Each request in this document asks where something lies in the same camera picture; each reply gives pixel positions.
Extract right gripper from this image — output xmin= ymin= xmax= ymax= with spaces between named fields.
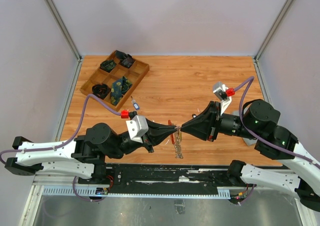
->
xmin=179 ymin=100 xmax=259 ymax=141

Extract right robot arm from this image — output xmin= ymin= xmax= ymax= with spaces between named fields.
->
xmin=181 ymin=99 xmax=320 ymax=212

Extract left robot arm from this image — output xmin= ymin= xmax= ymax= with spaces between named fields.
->
xmin=4 ymin=115 xmax=178 ymax=184

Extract key with blue tag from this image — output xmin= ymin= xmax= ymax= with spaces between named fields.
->
xmin=130 ymin=96 xmax=140 ymax=111

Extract grey foam pad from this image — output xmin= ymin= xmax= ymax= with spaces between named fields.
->
xmin=232 ymin=110 xmax=257 ymax=147

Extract blue tie yellow flowers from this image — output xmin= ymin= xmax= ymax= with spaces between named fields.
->
xmin=110 ymin=76 xmax=133 ymax=106

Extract wooden compartment tray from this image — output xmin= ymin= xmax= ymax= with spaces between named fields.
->
xmin=80 ymin=50 xmax=150 ymax=111

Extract dark tie orange flowers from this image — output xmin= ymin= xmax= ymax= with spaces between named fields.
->
xmin=91 ymin=83 xmax=111 ymax=100

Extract dark tie purple pattern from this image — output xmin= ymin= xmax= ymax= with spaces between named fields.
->
xmin=120 ymin=57 xmax=135 ymax=69

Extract green patterned rolled tie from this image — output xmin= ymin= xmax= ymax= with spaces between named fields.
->
xmin=99 ymin=60 xmax=117 ymax=72

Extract dark folded tie back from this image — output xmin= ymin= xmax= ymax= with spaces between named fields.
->
xmin=115 ymin=50 xmax=132 ymax=61

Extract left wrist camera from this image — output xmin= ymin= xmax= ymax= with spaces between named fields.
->
xmin=125 ymin=115 xmax=149 ymax=144

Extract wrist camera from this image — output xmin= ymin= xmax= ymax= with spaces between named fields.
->
xmin=125 ymin=115 xmax=149 ymax=144
xmin=212 ymin=81 xmax=235 ymax=115

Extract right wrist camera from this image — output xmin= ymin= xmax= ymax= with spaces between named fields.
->
xmin=212 ymin=81 xmax=235 ymax=115

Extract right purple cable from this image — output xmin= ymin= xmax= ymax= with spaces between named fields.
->
xmin=233 ymin=76 xmax=320 ymax=169

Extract purple cable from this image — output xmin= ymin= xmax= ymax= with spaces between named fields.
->
xmin=233 ymin=76 xmax=320 ymax=169
xmin=0 ymin=93 xmax=123 ymax=203

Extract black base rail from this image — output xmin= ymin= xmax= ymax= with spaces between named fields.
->
xmin=77 ymin=163 xmax=247 ymax=197

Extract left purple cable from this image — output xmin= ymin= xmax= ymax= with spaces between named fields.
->
xmin=0 ymin=93 xmax=123 ymax=203

